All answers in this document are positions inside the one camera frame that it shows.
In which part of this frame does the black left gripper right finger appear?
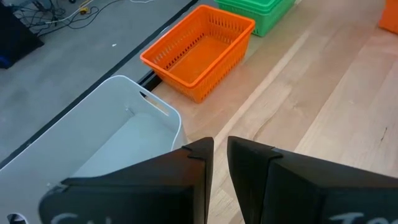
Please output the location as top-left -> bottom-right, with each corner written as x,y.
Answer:
226,135 -> 398,224

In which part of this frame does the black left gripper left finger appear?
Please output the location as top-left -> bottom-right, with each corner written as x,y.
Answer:
37,136 -> 215,224

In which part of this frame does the grey plastic bin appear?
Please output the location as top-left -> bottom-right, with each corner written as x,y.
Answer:
0,74 -> 189,224

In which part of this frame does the orange slotted plastic basket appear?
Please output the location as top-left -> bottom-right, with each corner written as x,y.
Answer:
378,0 -> 398,35
139,4 -> 256,104

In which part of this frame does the green slotted plastic basket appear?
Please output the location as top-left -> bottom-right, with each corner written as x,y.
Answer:
213,0 -> 296,13
217,4 -> 296,37

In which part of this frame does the black floor box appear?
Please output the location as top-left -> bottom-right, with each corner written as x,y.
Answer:
0,2 -> 45,70

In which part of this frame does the thin white floor wire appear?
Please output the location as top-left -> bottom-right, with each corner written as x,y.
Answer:
45,0 -> 156,25

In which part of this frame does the yellow floor cable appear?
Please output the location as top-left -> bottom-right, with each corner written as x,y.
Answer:
78,0 -> 94,16

